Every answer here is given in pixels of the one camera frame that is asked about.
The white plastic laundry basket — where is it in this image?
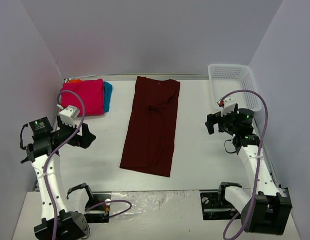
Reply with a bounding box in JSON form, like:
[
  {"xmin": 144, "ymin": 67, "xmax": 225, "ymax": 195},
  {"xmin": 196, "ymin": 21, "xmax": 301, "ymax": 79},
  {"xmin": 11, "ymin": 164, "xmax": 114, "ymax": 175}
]
[{"xmin": 208, "ymin": 63, "xmax": 262, "ymax": 112}]

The dark red t shirt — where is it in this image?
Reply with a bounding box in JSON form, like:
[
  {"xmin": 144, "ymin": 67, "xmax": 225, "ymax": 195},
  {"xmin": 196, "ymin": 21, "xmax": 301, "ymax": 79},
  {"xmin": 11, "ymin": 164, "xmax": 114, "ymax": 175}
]
[{"xmin": 120, "ymin": 76, "xmax": 180, "ymax": 177}]

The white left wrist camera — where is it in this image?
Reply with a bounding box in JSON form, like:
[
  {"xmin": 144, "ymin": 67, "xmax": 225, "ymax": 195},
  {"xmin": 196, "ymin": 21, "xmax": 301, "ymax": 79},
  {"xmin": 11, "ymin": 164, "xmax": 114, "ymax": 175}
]
[{"xmin": 57, "ymin": 104, "xmax": 80, "ymax": 127}]

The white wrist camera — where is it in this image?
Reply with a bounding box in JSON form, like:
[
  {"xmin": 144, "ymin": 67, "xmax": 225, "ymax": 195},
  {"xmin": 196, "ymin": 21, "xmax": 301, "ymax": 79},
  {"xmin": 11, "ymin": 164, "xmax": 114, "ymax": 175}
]
[
  {"xmin": 217, "ymin": 97, "xmax": 237, "ymax": 117},
  {"xmin": 57, "ymin": 104, "xmax": 80, "ymax": 127}
]

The pink folded t shirt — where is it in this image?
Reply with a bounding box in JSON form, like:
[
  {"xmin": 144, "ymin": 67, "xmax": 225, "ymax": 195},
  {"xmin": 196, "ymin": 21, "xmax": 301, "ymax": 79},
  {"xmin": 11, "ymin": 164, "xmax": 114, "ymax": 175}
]
[{"xmin": 61, "ymin": 79, "xmax": 104, "ymax": 117}]

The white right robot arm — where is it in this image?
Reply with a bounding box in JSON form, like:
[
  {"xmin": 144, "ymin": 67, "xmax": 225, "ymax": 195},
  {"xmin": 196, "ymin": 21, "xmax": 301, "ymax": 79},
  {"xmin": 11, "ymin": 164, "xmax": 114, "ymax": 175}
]
[{"xmin": 205, "ymin": 108, "xmax": 292, "ymax": 236}]

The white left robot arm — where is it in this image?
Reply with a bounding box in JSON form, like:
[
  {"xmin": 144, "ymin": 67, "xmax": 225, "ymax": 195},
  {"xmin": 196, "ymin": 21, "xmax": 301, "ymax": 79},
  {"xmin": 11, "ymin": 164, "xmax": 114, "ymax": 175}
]
[{"xmin": 20, "ymin": 117, "xmax": 96, "ymax": 240}]

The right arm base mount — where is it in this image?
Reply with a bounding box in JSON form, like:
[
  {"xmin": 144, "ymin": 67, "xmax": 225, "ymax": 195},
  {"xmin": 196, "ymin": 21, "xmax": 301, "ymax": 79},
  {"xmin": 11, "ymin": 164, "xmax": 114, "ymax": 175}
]
[{"xmin": 199, "ymin": 189, "xmax": 237, "ymax": 221}]

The blue folded t shirt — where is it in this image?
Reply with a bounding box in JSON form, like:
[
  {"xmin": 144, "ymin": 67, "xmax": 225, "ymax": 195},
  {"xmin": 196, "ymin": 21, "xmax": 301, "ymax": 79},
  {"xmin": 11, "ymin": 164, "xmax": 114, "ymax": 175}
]
[{"xmin": 103, "ymin": 81, "xmax": 113, "ymax": 113}]

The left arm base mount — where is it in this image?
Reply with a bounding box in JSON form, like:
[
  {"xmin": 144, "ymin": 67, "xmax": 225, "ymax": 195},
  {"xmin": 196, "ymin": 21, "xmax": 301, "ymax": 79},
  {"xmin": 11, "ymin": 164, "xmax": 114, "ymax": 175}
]
[{"xmin": 85, "ymin": 192, "xmax": 111, "ymax": 224}]

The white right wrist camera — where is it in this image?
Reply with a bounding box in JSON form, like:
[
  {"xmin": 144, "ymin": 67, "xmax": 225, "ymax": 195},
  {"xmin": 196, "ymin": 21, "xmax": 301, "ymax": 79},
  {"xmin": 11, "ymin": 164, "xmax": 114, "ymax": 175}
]
[{"xmin": 217, "ymin": 97, "xmax": 237, "ymax": 117}]

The orange folded t shirt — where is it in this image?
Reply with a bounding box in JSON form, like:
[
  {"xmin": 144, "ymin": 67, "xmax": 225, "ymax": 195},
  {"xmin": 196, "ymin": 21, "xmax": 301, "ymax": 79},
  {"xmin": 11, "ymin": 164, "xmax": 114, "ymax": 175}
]
[{"xmin": 68, "ymin": 79, "xmax": 82, "ymax": 84}]

